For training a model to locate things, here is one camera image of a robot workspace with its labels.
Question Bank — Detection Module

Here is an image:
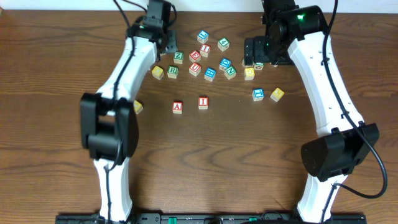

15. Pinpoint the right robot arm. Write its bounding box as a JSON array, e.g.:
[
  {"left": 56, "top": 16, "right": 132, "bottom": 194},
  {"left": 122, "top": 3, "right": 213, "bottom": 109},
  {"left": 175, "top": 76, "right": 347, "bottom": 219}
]
[{"left": 244, "top": 0, "right": 379, "bottom": 223}]

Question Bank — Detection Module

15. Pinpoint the red E block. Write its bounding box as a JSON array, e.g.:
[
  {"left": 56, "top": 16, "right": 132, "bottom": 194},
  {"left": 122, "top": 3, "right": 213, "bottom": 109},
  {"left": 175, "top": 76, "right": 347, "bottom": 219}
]
[{"left": 189, "top": 50, "right": 201, "bottom": 63}]

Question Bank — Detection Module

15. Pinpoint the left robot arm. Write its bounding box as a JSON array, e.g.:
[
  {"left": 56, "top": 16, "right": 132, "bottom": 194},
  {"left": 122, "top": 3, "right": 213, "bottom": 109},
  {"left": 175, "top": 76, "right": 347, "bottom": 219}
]
[{"left": 80, "top": 1, "right": 177, "bottom": 223}]

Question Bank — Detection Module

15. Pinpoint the blue L block top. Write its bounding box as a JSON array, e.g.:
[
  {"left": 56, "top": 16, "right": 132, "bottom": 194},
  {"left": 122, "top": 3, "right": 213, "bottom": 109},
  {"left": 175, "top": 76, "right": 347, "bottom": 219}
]
[{"left": 197, "top": 30, "right": 209, "bottom": 44}]

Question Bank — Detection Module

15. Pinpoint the yellow block right middle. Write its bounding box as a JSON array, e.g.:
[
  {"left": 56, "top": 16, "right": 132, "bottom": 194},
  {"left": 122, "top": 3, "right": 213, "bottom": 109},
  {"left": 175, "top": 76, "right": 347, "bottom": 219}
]
[{"left": 244, "top": 67, "right": 255, "bottom": 80}]

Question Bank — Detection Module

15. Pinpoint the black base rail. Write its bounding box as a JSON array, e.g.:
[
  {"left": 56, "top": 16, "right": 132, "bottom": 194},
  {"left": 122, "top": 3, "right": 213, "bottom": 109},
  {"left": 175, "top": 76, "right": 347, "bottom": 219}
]
[{"left": 55, "top": 212, "right": 367, "bottom": 224}]

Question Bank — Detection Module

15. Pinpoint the yellow block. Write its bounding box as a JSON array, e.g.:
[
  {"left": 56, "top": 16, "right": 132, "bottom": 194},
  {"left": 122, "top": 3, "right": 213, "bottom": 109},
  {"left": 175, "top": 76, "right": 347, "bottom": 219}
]
[
  {"left": 134, "top": 100, "right": 144, "bottom": 114},
  {"left": 151, "top": 65, "right": 164, "bottom": 80},
  {"left": 244, "top": 67, "right": 255, "bottom": 80},
  {"left": 270, "top": 87, "right": 285, "bottom": 102}
]

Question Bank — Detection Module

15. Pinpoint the blue D block middle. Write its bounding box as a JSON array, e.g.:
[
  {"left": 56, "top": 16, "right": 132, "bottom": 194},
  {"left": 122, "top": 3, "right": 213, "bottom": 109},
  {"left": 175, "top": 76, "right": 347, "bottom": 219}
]
[{"left": 219, "top": 58, "right": 231, "bottom": 71}]

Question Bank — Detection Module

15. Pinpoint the yellow block lower right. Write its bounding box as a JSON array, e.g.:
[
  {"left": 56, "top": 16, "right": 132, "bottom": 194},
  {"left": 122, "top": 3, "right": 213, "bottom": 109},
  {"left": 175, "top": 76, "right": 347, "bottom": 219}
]
[{"left": 134, "top": 100, "right": 144, "bottom": 114}]

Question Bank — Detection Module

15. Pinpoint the green R block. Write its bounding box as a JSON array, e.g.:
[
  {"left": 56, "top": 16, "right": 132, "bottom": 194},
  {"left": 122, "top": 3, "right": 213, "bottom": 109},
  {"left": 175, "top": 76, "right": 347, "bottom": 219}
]
[{"left": 167, "top": 65, "right": 178, "bottom": 79}]

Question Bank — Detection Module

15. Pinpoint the green 4 block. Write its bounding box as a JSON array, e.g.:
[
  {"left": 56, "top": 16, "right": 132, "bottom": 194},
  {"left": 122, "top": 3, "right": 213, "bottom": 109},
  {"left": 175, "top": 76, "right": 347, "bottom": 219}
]
[{"left": 218, "top": 37, "right": 230, "bottom": 52}]

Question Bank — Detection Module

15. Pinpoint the yellow block centre left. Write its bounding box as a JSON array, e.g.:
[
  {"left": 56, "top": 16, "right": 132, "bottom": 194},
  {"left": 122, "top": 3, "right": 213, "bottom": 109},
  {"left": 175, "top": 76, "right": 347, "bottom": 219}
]
[{"left": 151, "top": 65, "right": 164, "bottom": 80}]

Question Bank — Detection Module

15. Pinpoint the blue H block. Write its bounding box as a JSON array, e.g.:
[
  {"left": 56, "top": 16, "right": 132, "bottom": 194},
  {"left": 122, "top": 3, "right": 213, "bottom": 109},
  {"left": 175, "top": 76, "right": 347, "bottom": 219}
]
[{"left": 204, "top": 67, "right": 216, "bottom": 82}]

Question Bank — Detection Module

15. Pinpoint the yellow block far right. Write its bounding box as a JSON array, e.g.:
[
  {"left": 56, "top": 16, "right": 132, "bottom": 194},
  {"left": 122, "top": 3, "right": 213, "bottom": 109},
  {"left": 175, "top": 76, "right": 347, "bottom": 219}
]
[{"left": 270, "top": 87, "right": 285, "bottom": 102}]

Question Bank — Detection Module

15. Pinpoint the green N block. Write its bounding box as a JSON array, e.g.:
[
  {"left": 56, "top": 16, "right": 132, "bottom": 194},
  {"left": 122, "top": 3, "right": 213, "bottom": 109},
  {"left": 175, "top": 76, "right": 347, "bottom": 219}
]
[{"left": 224, "top": 65, "right": 237, "bottom": 80}]

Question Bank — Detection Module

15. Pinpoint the red A block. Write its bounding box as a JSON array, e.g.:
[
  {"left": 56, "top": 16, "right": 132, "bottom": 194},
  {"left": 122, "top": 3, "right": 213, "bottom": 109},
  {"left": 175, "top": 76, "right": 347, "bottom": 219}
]
[{"left": 172, "top": 101, "right": 183, "bottom": 114}]

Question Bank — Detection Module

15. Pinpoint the red U block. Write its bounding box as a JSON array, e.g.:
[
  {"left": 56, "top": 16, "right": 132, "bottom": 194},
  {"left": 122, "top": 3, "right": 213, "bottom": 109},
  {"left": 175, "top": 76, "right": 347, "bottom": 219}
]
[{"left": 188, "top": 62, "right": 201, "bottom": 77}]

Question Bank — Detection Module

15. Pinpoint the blue T block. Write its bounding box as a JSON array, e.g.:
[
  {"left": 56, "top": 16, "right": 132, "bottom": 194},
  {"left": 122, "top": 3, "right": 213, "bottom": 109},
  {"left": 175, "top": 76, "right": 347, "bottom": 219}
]
[{"left": 252, "top": 88, "right": 264, "bottom": 101}]

